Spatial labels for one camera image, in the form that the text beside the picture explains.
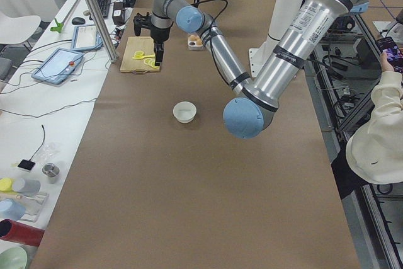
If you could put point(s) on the clear plastic egg box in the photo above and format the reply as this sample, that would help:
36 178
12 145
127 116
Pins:
194 42

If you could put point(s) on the white ceramic bowl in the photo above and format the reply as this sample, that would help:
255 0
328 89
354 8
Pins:
184 111

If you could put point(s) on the black box on table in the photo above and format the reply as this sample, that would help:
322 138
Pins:
118 14

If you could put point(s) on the person hand holding phone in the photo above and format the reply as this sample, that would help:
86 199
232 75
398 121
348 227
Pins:
385 65

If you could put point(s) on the yellow plastic knife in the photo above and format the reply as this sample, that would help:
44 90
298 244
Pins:
146 56

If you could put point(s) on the bamboo cutting board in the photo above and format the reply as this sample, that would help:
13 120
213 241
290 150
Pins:
129 65

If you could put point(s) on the lemon slice toy large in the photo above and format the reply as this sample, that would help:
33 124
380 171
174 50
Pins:
138 54

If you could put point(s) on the blue teach pendant far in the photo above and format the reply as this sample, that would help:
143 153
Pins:
86 37

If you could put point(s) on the blue teach pendant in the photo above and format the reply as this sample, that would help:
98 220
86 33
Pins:
86 37
58 66

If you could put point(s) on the black keyboard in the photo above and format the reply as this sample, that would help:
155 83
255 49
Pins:
104 6

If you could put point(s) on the black computer mouse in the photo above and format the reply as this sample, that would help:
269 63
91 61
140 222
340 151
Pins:
78 21

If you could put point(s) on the white central pillar base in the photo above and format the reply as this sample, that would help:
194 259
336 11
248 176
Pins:
283 14

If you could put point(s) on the green clamp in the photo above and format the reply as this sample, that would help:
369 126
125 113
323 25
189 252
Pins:
58 27

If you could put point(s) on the blue teach pendant near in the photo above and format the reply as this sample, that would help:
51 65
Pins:
58 66

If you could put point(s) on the white chair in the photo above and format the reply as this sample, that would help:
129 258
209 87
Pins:
16 30

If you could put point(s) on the small metal cylinder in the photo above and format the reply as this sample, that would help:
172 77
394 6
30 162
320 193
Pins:
52 172

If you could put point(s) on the black square pad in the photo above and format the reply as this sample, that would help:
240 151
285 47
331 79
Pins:
27 165

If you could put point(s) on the grey cup on rack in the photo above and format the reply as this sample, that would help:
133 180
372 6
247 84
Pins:
26 187

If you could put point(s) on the yellow cup on rack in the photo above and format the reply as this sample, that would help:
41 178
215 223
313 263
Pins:
6 184

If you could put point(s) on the smartphone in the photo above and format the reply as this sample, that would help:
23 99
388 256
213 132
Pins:
394 56

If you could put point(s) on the blue cup on rack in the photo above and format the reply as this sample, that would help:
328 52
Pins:
10 209

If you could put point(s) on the red bottle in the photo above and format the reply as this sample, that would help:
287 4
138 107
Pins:
17 232

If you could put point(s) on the person in cream hoodie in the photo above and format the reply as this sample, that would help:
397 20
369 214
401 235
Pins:
374 152

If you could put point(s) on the green bowl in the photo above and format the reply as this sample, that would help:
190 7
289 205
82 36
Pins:
14 258

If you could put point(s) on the black camera mount wrist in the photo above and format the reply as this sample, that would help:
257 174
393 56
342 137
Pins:
141 22

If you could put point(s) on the aluminium frame post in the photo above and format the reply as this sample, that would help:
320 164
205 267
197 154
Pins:
101 27

